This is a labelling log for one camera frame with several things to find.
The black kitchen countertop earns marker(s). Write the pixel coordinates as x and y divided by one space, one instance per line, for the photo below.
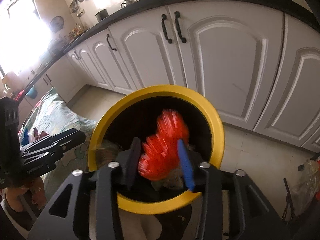
286 6

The Hello Kitty blanket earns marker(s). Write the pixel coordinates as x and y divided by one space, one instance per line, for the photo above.
52 116

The clear plastic bag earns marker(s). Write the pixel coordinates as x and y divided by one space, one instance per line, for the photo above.
304 191

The yellow rimmed trash bin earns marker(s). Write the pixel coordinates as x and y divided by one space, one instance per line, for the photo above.
216 134

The small wall fan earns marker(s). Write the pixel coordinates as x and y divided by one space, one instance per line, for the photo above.
56 24

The red plastic bag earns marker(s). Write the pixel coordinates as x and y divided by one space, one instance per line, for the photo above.
160 154

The dark metal pot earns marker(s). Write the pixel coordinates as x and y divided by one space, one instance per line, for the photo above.
102 14

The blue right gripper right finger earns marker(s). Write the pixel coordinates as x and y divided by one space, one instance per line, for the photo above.
186 165

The white cabinet door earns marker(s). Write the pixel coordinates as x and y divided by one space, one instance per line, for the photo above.
231 55

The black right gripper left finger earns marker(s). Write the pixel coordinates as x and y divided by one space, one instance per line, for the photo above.
132 162

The steel kettle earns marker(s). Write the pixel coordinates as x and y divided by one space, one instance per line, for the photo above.
125 3

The blue hanging cloth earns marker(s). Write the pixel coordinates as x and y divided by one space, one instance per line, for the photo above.
32 93

